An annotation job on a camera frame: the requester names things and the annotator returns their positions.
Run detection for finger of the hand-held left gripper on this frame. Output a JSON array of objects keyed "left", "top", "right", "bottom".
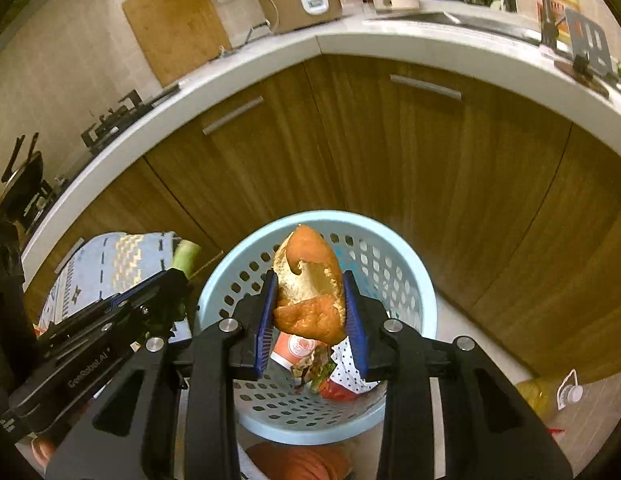
[
  {"left": 37, "top": 269, "right": 190, "bottom": 350},
  {"left": 40, "top": 305, "right": 156, "bottom": 361}
]

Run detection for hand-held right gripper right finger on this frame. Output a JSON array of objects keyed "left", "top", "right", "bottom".
[{"left": 342, "top": 269, "right": 574, "bottom": 480}]

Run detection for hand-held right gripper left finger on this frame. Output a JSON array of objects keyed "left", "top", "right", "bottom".
[{"left": 44, "top": 269, "right": 280, "bottom": 480}]

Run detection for orange paper cup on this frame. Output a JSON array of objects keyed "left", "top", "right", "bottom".
[{"left": 269, "top": 332, "right": 324, "bottom": 373}]

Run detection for polka dot paper wrapper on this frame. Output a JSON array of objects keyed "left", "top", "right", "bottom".
[{"left": 323, "top": 337, "right": 381, "bottom": 396}]

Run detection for brown bread bun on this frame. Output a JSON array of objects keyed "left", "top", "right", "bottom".
[{"left": 272, "top": 224, "right": 347, "bottom": 346}]

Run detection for light blue plastic basket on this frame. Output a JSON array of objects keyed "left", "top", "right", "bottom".
[{"left": 196, "top": 210, "right": 438, "bottom": 446}]

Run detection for patterned blue tablecloth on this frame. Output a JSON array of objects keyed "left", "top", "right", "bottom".
[{"left": 38, "top": 231, "right": 191, "bottom": 341}]

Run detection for orange plastic object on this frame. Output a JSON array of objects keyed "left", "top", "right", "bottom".
[{"left": 245, "top": 442, "right": 354, "bottom": 480}]

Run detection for black wok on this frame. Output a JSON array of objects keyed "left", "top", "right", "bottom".
[{"left": 0, "top": 132, "right": 46, "bottom": 213}]

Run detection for black gas stove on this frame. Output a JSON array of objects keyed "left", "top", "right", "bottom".
[{"left": 80, "top": 89, "right": 181, "bottom": 156}]

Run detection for wooden kitchen cabinet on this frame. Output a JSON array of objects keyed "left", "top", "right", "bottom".
[{"left": 23, "top": 55, "right": 621, "bottom": 386}]

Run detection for yellow cooking oil bottle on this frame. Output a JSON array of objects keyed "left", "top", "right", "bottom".
[{"left": 515, "top": 369, "right": 585, "bottom": 418}]

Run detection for wooden cutting board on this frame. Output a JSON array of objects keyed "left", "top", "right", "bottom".
[{"left": 122, "top": 0, "right": 234, "bottom": 88}]

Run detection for white kitchen countertop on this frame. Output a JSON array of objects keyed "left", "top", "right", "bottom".
[{"left": 20, "top": 0, "right": 621, "bottom": 281}]

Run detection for steel kitchen sink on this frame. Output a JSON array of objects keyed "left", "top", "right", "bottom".
[{"left": 365, "top": 10, "right": 546, "bottom": 46}]

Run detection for black spatula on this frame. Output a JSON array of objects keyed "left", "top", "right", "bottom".
[{"left": 555, "top": 7, "right": 616, "bottom": 86}]

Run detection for metal sink faucet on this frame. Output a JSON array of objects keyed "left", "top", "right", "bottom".
[{"left": 533, "top": 0, "right": 559, "bottom": 48}]

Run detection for grey cabinet handle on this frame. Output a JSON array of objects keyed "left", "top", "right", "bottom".
[
  {"left": 391, "top": 74, "right": 462, "bottom": 101},
  {"left": 203, "top": 96, "right": 265, "bottom": 136}
]

